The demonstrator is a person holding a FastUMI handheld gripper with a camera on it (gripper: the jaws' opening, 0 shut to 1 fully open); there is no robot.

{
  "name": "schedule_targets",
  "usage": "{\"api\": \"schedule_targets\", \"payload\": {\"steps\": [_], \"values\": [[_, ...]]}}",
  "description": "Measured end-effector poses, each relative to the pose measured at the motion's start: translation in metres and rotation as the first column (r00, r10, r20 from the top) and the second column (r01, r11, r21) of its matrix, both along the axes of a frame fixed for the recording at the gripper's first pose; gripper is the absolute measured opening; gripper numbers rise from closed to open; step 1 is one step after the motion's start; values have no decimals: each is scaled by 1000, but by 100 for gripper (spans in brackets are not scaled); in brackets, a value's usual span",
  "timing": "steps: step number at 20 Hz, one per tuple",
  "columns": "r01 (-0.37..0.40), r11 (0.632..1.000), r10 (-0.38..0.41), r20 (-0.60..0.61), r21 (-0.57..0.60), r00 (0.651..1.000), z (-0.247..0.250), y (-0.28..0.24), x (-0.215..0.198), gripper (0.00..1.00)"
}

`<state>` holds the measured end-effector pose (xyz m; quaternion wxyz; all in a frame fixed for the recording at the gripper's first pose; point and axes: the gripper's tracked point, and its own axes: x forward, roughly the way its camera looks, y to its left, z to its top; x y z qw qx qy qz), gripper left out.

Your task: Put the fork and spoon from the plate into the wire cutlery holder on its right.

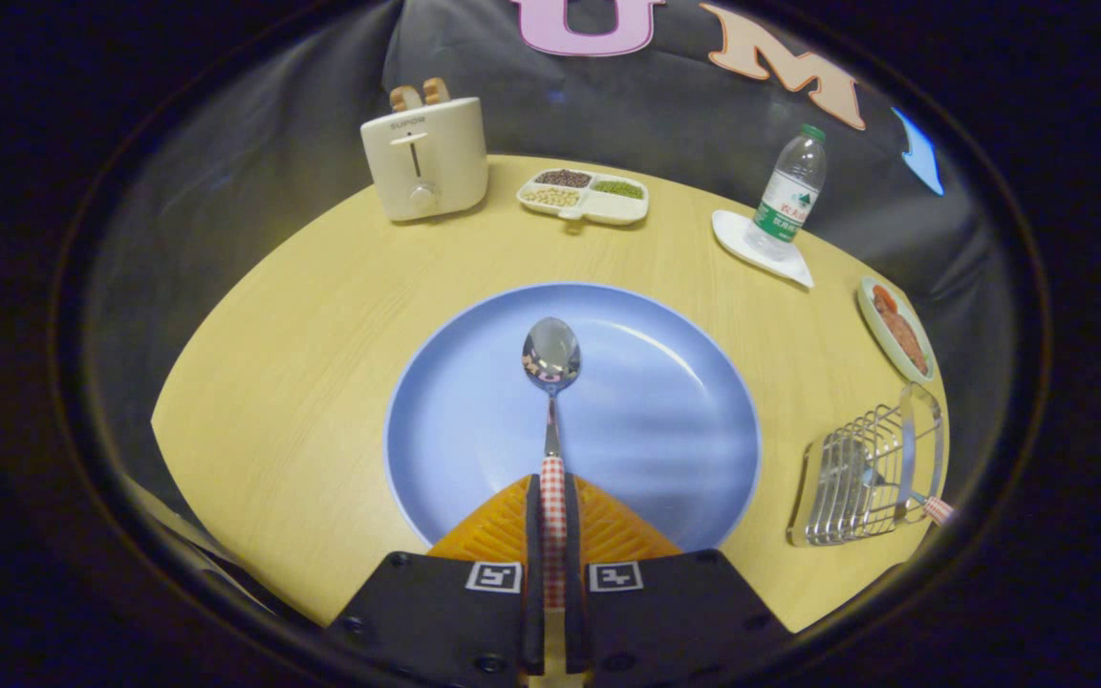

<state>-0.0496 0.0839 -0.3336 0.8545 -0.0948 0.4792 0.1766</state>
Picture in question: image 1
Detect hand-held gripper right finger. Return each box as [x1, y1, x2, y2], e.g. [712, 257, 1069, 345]
[565, 472, 793, 688]

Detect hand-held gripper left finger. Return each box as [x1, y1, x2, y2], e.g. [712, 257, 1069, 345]
[326, 473, 546, 688]

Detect spoon with red checked handle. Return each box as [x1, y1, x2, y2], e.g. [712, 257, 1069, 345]
[522, 316, 582, 611]

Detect fork with red checked handle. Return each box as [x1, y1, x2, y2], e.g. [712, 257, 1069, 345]
[847, 459, 956, 527]

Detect blue plate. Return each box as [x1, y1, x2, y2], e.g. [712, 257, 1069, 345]
[384, 281, 762, 553]

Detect clear plastic cutlery container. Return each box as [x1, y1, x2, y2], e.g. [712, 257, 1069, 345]
[788, 382, 945, 548]

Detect white divided dish with beans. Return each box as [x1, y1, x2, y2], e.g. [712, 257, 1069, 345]
[516, 168, 650, 227]

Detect white square coaster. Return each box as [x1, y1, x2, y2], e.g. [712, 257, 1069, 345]
[711, 209, 815, 290]

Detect pale green plate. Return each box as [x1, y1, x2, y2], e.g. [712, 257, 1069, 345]
[856, 276, 937, 385]

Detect brown meat slices with garnish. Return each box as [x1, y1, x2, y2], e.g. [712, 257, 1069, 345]
[873, 285, 930, 376]

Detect cream toaster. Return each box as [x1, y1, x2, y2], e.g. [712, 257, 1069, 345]
[360, 96, 490, 224]

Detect clear water bottle green cap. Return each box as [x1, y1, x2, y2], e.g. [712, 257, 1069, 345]
[745, 124, 829, 262]

